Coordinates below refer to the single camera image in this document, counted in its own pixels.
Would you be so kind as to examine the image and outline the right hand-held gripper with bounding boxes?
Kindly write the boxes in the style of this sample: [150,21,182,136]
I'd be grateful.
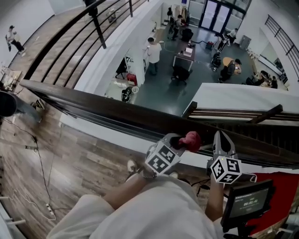
[206,130,242,185]

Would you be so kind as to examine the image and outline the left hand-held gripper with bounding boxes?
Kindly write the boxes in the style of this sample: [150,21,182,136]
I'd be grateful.
[144,133,186,177]

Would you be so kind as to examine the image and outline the pink cloth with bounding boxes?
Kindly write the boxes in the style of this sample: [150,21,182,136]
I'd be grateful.
[178,131,202,154]

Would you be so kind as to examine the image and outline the dark wooden handrail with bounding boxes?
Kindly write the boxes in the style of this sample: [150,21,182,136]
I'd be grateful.
[20,0,299,168]

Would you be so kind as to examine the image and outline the person's right forearm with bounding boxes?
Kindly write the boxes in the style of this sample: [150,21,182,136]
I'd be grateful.
[205,178,227,222]

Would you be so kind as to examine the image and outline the person's left forearm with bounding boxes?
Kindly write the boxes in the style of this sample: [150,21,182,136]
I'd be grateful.
[102,175,153,211]

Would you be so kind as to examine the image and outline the black metal balcony railing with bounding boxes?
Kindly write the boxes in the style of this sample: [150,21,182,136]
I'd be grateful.
[264,14,299,83]

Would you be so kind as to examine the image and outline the white staircase balustrade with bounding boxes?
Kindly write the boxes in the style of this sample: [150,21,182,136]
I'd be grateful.
[182,83,299,120]

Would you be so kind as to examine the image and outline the black monitor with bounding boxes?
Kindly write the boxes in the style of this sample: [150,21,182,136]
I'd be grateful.
[221,179,276,233]

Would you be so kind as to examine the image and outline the person's white shirt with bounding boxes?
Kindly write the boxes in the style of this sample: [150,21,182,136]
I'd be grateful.
[46,175,225,239]

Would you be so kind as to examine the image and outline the red panel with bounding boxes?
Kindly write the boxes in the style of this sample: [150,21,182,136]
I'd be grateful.
[244,171,299,236]

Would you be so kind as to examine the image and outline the black white patterned bag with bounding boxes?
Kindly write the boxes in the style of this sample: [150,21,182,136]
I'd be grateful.
[121,86,134,103]

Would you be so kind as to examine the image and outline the black office chair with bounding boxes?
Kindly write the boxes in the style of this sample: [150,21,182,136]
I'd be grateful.
[171,66,193,86]

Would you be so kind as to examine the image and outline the red crate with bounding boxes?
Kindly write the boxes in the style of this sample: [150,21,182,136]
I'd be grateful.
[126,73,139,85]

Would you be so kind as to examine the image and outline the gray rectangular table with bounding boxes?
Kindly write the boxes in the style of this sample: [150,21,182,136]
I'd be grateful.
[173,46,196,72]

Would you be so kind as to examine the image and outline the black monitor stand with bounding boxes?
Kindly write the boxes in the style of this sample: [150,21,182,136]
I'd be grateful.
[223,225,253,239]

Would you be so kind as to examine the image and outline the round orange rug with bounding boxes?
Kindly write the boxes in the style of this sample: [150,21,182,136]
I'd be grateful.
[222,57,244,76]

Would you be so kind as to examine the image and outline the gray tall bin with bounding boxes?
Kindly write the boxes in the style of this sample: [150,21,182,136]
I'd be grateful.
[240,35,252,50]

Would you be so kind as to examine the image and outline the glass entrance doors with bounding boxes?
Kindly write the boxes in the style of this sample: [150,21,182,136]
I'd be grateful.
[186,0,252,35]

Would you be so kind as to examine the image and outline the white coats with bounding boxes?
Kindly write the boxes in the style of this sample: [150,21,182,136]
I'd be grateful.
[167,4,192,27]

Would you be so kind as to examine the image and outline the small gray floor container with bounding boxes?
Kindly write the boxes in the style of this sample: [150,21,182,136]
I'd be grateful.
[106,9,118,24]

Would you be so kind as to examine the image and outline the light wooden table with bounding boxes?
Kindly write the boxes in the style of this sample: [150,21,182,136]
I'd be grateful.
[0,69,23,91]

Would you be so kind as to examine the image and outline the white metal rack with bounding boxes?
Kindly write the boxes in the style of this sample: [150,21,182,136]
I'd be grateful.
[0,196,27,239]

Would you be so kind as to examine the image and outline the dark wrist strap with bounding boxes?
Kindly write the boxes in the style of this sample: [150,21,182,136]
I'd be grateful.
[137,166,158,181]

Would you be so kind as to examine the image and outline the black tether cable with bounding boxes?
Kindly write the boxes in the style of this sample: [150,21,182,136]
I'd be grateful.
[190,178,211,197]

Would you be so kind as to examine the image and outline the black floor cable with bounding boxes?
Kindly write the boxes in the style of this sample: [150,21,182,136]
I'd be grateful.
[4,118,71,211]

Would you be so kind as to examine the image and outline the white floor cable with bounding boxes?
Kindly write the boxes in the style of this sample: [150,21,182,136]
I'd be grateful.
[0,189,57,222]

